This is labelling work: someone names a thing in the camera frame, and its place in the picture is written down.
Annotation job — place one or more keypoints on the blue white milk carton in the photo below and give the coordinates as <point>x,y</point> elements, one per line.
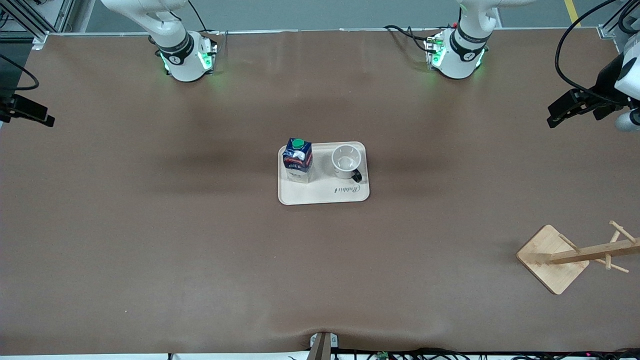
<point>298,162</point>

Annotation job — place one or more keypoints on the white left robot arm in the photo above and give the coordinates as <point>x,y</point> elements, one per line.
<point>465,55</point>

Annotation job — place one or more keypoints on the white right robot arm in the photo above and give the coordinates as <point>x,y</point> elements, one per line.
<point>175,55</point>

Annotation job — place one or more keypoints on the aluminium frame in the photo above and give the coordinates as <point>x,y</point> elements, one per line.
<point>30,25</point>

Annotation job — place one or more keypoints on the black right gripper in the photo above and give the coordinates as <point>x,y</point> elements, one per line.
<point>7,107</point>

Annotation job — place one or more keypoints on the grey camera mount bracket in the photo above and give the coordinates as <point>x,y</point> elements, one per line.
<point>322,347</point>

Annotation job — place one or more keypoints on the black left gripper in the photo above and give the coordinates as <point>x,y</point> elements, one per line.
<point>605,82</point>

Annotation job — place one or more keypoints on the wooden mug rack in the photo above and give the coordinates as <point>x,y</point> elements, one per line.
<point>550,260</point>

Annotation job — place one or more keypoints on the beige plastic tray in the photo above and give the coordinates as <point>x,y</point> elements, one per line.
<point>320,192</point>

